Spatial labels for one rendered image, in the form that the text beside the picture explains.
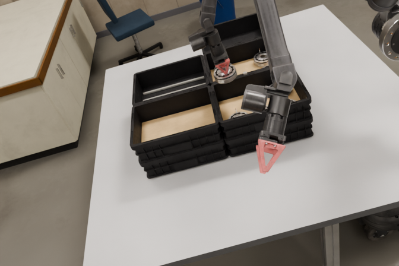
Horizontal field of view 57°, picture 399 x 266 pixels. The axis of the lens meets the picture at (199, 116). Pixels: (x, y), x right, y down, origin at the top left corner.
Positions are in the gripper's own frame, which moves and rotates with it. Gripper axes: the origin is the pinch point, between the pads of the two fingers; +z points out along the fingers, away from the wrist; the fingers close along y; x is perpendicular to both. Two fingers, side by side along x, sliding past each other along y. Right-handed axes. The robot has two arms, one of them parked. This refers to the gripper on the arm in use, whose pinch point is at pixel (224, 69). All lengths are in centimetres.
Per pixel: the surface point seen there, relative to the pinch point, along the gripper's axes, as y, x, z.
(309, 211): 59, 12, 35
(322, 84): -11, 45, 38
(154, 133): 4.6, -41.9, 17.2
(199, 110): -2.5, -18.4, 19.4
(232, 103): -1.2, -2.0, 20.8
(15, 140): -103, -181, 61
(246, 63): -30.8, 12.3, 22.3
